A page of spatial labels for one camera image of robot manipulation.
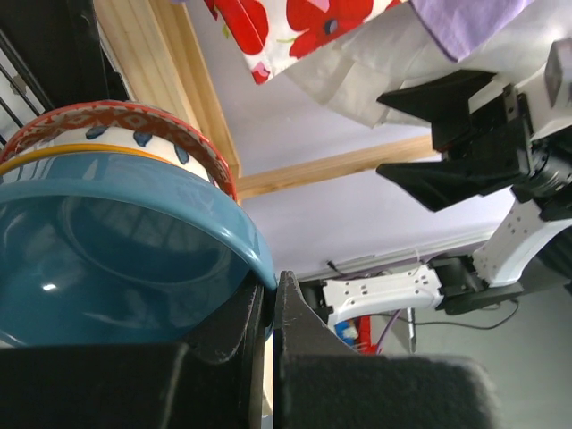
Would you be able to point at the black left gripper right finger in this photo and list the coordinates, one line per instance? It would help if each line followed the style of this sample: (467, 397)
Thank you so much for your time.
(320, 382)

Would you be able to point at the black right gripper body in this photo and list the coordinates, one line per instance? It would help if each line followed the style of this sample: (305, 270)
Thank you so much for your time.
(493, 142)

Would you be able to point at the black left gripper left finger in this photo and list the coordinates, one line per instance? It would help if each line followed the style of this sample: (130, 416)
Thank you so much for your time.
(212, 378)

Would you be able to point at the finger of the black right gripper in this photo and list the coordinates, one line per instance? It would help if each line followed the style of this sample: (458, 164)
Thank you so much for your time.
(437, 100)
(439, 185)

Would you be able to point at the teal blue bowl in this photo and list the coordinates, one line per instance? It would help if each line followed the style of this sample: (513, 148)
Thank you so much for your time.
(100, 248)

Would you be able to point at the cream striped rim bowl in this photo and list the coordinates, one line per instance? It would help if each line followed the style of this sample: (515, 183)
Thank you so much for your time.
(126, 128)

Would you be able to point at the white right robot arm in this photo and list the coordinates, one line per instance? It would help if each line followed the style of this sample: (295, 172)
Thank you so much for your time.
(489, 275)

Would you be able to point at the white cloth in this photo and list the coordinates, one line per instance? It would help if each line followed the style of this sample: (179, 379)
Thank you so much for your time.
(394, 51)

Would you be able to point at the lilac cloth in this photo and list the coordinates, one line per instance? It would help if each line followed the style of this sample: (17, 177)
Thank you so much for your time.
(459, 27)

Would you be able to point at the red floral cloth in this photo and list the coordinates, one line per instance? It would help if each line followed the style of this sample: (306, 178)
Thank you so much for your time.
(273, 35)

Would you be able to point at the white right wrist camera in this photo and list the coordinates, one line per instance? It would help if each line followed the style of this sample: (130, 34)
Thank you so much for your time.
(548, 92)

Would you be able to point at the black wire dish rack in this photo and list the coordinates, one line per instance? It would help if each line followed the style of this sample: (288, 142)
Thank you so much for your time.
(52, 55)

